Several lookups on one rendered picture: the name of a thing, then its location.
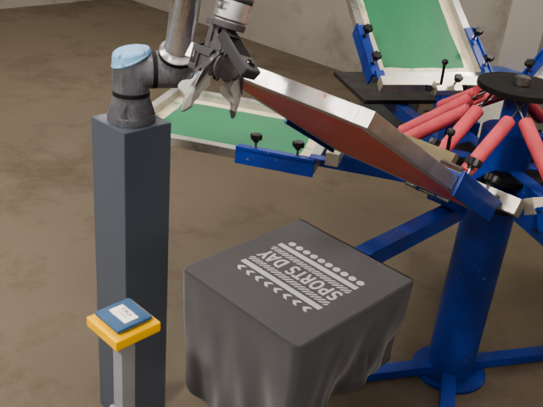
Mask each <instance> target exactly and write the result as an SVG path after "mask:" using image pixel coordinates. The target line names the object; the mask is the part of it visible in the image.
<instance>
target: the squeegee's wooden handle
mask: <svg viewBox="0 0 543 407"><path fill-rule="evenodd" d="M403 134H404V135H406V136H407V137H408V138H410V139H411V140H412V141H413V142H414V143H416V144H417V145H418V146H419V147H421V148H422V149H423V150H425V151H426V152H427V153H429V154H430V155H431V156H433V157H434V158H435V159H436V160H437V161H438V162H440V159H444V160H446V161H448V162H451V163H454V164H456V162H457V160H458V155H457V154H456V153H453V152H450V151H448V150H446V149H442V148H441V147H438V146H436V145H432V144H430V143H427V142H426V141H422V140H420V139H418V138H415V137H412V136H409V135H407V134H405V133H403Z"/></svg>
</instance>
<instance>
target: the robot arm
mask: <svg viewBox="0 0 543 407"><path fill-rule="evenodd" d="M201 1H202V0H170V11H169V18H168V24H167V30H166V40H165V41H163V42H162V43H161V45H160V47H159V50H158V51H151V49H150V47H149V46H148V45H145V44H129V45H125V46H121V47H119V48H117V49H116V50H115V51H114V52H113V53H112V63H111V68H112V99H111V102H110V105H109V108H108V110H107V121H108V123H110V124H112V125H115V126H117V127H121V128H143V127H147V126H150V125H151V124H153V123H154V122H155V111H154V107H153V104H152V102H151V99H150V89H158V88H179V89H180V90H181V91H182V93H183V94H184V95H185V96H184V99H183V103H182V106H181V111H182V112H184V111H186V110H187V109H189V108H191V107H192V105H193V103H194V102H195V101H196V100H197V99H198V98H199V97H200V94H201V92H202V91H203V90H206V89H207V88H208V87H209V86H210V76H211V75H212V76H213V79H214V80H216V81H218V80H219V78H222V80H223V82H224V86H221V87H220V92H221V95H222V96H223V97H224V98H225V99H227V100H228V101H229V103H230V110H229V111H230V116H231V118H232V119H233V118H234V117H235V115H236V112H237V109H238V105H239V103H240V99H241V94H242V88H243V78H248V79H251V80H255V79H256V78H257V77H258V76H259V75H260V70H259V68H258V66H257V65H256V64H255V62H254V60H253V59H252V57H251V55H250V54H249V52H248V51H247V49H246V47H245V45H244V43H243V42H242V40H241V39H240V37H239V35H238V34H237V33H236V31H239V32H241V33H244V32H245V29H246V27H244V26H245V25H247V24H248V22H249V18H250V13H251V10H252V7H253V3H254V0H233V1H232V0H217V1H216V5H215V8H214V11H213V15H215V18H214V17H212V18H210V17H207V19H206V23H208V24H210V25H209V28H208V34H207V37H206V40H205V42H203V43H201V41H202V40H201V41H200V42H199V43H198V44H197V43H195V38H196V29H197V24H198V19H199V14H200V6H201ZM235 1H236V2H235ZM245 4H246V5H245ZM191 42H193V43H194V44H193V47H192V52H191V56H190V58H188V57H186V56H185V54H186V52H187V50H188V48H189V46H190V43H191ZM193 52H194V53H193ZM192 55H193V56H192Z"/></svg>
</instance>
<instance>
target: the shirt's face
mask: <svg viewBox="0 0 543 407"><path fill-rule="evenodd" d="M289 239H290V240H292V241H294V242H296V243H297V244H299V245H301V246H303V247H305V248H306V249H307V250H310V251H311V252H313V253H315V254H316V255H318V256H320V257H322V258H324V259H325V260H327V261H328V262H331V263H333V264H334V265H336V266H338V267H339V268H341V269H343V270H345V271H346V272H348V273H350V274H351V275H354V276H355V277H356V278H358V279H361V280H363V281H364V282H366V284H365V285H363V286H361V287H359V288H357V289H356V290H354V291H352V292H350V293H348V294H346V295H345V296H343V297H341V298H339V299H337V300H335V301H334V302H332V303H330V304H328V305H327V306H325V307H323V308H320V309H319V310H318V311H316V312H314V313H311V314H310V315H308V314H307V313H305V312H303V311H302V310H300V309H299V308H298V307H296V306H294V305H293V304H291V303H289V302H288V301H287V300H285V299H284V298H282V297H280V296H278V295H277V294H275V293H274V292H273V291H271V290H269V289H268V288H266V287H264V286H263V285H262V284H261V283H259V282H257V281H255V280H254V279H252V278H251V277H250V276H248V275H246V274H245V273H243V272H241V271H240V270H239V269H237V268H236V267H234V266H232V264H234V263H236V262H239V261H241V260H243V259H245V258H249V257H250V256H252V255H255V254H257V253H259V252H262V251H264V250H267V249H269V248H271V247H273V246H275V245H278V244H280V243H282V242H284V241H287V240H289ZM186 269H187V270H188V271H190V272H191V273H192V274H194V275H195V276H197V277H198V278H200V279H201V280H203V281H204V282H206V283H207V284H208V285H210V286H211V287H213V288H214V289H216V290H217V291H219V292H220V293H221V294H222V295H224V296H226V297H227V298H229V299H230V300H232V301H233V302H234V303H235V304H237V305H239V306H240V307H242V308H243V309H245V310H246V311H247V312H249V313H250V314H252V315H253V316H254V317H256V318H258V319H259V320H261V321H262V322H263V323H264V324H266V325H268V326H269V327H271V328H272V329H274V330H275V331H276V332H277V333H279V334H281V335H282V336H284V337H285V338H287V339H288V340H289V341H290V342H292V343H294V344H297V345H300V344H302V343H303V342H306V341H308V340H309V339H311V338H312V337H314V336H316V335H318V334H320V333H321V332H322V331H324V330H326V329H328V328H330V327H331V326H332V325H335V324H337V323H338V322H340V321H341V320H343V319H345V318H347V317H349V316H351V315H352V314H353V313H355V312H357V311H359V310H361V309H362V308H364V307H365V306H367V305H369V304H371V303H372V302H374V301H375V300H378V299H380V298H381V297H382V296H384V295H386V294H388V293H390V292H391V291H393V290H394V289H396V288H398V287H400V286H402V285H403V284H404V283H407V282H409V281H410V280H412V278H410V277H408V276H406V275H404V274H403V273H401V272H399V271H396V270H395V269H393V268H392V267H390V266H387V265H385V264H384V263H382V262H380V261H378V260H376V259H375V258H372V257H371V256H369V255H367V254H365V253H363V252H361V251H360V250H358V249H356V248H354V247H352V246H350V245H348V244H347V243H345V242H343V241H340V240H339V239H338V238H336V237H333V236H331V235H330V234H329V233H326V232H324V231H322V230H321V229H319V228H317V227H315V226H313V225H311V224H310V223H308V222H306V221H304V220H302V219H300V220H298V221H295V222H293V223H291V224H288V225H285V226H284V227H281V228H279V229H276V230H274V231H271V232H270V233H266V234H264V235H262V236H260V237H257V238H255V239H252V240H250V241H247V242H244V243H242V244H241V245H237V246H235V247H233V248H231V249H228V250H225V251H223V252H220V253H219V254H215V255H213V256H211V257H209V258H206V259H204V260H201V261H199V262H196V263H194V264H191V265H190V266H187V268H186Z"/></svg>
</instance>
